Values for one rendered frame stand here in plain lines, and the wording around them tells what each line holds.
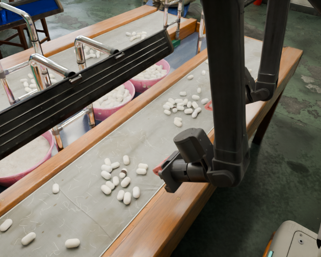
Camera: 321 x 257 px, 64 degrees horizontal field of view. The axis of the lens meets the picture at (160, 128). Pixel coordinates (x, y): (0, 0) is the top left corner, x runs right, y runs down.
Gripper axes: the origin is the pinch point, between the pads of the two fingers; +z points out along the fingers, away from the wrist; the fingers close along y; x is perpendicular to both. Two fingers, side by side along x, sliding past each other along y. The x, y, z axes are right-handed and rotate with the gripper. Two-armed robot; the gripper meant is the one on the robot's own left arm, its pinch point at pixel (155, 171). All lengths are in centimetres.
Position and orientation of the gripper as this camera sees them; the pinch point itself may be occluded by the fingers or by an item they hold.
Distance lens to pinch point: 73.6
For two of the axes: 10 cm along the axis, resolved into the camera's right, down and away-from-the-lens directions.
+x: 4.8, 8.4, 2.6
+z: -6.5, 1.4, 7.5
